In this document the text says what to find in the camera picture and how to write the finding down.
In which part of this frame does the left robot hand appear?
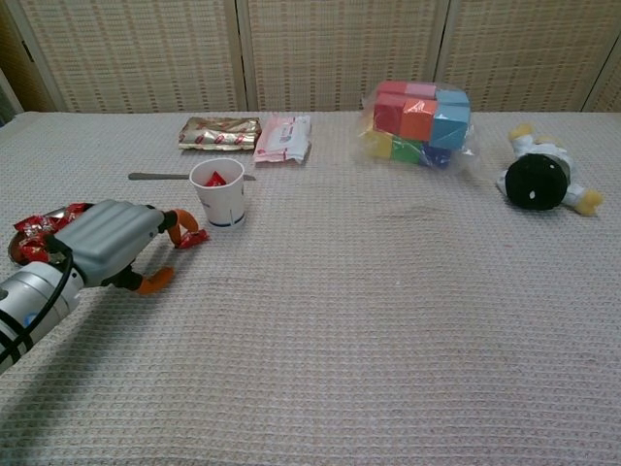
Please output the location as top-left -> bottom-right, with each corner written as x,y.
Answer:
46,198 -> 200,296

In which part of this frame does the metal dish of red candies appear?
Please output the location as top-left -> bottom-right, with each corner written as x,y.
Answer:
7,206 -> 93,268

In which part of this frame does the white paper cup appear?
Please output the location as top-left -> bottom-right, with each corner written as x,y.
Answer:
189,157 -> 246,229

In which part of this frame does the silver table knife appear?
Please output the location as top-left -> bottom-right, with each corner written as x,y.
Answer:
128,172 -> 257,182

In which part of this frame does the heap of red candies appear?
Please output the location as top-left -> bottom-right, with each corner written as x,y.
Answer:
13,202 -> 96,266

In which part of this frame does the gold foil snack packet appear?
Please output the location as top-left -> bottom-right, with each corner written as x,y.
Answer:
178,116 -> 263,151

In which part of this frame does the pink wet wipes pack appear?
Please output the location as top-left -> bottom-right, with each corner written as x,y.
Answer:
252,114 -> 312,166

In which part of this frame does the beige woven tablecloth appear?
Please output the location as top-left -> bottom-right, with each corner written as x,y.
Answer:
0,110 -> 621,466

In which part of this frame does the yellow foam cube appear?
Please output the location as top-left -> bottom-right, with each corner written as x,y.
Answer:
364,130 -> 394,160

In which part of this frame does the beige folding screen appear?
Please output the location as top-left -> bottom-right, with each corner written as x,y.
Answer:
0,0 -> 621,116

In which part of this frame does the green foam cube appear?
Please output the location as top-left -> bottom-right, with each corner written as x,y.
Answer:
390,135 -> 426,165

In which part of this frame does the orange foam cube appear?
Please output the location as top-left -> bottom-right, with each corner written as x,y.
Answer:
400,98 -> 438,142

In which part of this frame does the dark blue foam cube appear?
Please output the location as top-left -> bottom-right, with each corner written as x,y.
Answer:
419,143 -> 453,169

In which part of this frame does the pink foam cube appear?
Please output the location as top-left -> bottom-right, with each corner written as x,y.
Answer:
405,82 -> 437,101

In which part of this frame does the light blue foam cube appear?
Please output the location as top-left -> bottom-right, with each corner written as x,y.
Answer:
435,89 -> 471,108
430,104 -> 472,150

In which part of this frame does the clear plastic bag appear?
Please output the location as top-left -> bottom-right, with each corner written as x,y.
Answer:
358,80 -> 476,176

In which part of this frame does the black haired plush doll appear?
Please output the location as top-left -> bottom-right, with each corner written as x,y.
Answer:
495,122 -> 605,217

